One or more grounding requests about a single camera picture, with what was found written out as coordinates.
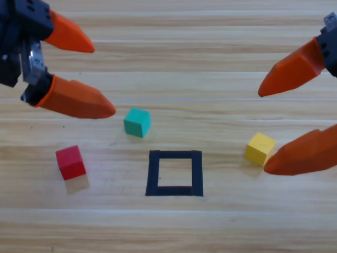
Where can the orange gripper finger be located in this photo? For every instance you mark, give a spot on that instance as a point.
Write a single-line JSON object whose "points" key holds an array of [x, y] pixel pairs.
{"points": [[308, 155]]}

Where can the yellow cube block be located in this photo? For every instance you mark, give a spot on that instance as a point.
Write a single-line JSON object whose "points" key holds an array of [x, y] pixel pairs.
{"points": [[259, 149]]}

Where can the black tape square outline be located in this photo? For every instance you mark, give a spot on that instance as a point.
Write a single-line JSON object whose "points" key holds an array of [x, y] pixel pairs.
{"points": [[152, 174]]}

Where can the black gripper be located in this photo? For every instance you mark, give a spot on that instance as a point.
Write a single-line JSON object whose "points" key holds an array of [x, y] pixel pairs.
{"points": [[10, 68], [331, 22]]}

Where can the green cube block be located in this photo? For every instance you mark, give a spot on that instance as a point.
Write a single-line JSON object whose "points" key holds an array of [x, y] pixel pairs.
{"points": [[135, 124]]}

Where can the red cube block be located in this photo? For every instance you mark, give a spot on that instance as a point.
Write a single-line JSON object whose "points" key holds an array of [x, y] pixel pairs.
{"points": [[71, 163]]}

